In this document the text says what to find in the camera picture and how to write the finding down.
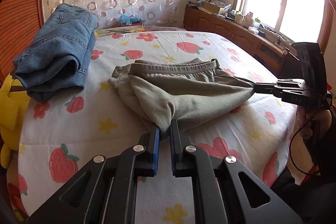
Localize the floral white bed sheet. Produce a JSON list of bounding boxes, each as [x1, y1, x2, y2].
[[9, 31, 297, 223]]

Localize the black cable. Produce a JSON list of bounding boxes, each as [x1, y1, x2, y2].
[[288, 109, 322, 177]]

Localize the cardboard box on cabinet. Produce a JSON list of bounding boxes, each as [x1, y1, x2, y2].
[[203, 2, 231, 15]]

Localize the grey-green shorts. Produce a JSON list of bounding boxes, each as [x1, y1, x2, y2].
[[109, 58, 255, 133]]

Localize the blue item behind bed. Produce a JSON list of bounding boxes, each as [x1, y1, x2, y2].
[[119, 14, 142, 27]]

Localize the folded blue jeans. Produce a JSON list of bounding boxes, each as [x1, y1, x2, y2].
[[13, 3, 97, 102]]

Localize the yellow plush toy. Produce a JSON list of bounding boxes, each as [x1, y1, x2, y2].
[[0, 75, 30, 169]]

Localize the white mug on cabinet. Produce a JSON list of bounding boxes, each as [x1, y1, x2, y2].
[[234, 12, 244, 25]]

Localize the pink bottle on cabinet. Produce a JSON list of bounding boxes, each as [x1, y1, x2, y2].
[[243, 12, 254, 28]]

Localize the wooden side cabinet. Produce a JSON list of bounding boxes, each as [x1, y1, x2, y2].
[[183, 6, 302, 79]]

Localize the person's right hand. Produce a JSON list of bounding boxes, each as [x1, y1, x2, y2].
[[297, 106, 332, 139]]

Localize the wooden louvered wardrobe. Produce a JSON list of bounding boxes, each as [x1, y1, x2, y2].
[[1, 0, 43, 81]]

